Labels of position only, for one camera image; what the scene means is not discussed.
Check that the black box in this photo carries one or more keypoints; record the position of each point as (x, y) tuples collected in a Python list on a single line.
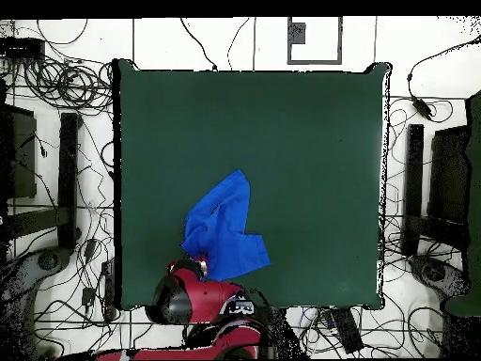
[(449, 176), (22, 158)]

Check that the blue shirt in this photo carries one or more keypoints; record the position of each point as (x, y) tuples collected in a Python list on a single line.
[(225, 233)]

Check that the small grey square plate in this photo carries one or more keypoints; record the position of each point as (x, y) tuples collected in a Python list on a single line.
[(298, 33)]

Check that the dark green table cloth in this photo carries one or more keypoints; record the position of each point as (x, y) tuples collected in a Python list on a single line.
[(300, 150)]

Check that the narrow black power strip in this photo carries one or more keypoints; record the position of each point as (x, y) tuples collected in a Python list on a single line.
[(109, 289)]

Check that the black power adapter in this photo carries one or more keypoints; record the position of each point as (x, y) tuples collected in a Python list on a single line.
[(421, 107)]

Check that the flat black device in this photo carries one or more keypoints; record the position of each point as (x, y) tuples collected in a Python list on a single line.
[(20, 48)]

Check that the grey square floor frame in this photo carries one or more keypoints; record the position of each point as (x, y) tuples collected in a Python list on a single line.
[(315, 61)]

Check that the small black plug adapter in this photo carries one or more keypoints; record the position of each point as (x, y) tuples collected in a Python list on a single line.
[(88, 296)]

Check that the black stand bar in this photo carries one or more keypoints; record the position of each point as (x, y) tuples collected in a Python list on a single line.
[(414, 180), (68, 180)]

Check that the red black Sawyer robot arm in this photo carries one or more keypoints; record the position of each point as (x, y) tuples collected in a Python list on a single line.
[(210, 301)]

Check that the green cloth sheet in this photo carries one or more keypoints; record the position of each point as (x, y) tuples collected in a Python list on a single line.
[(474, 188)]

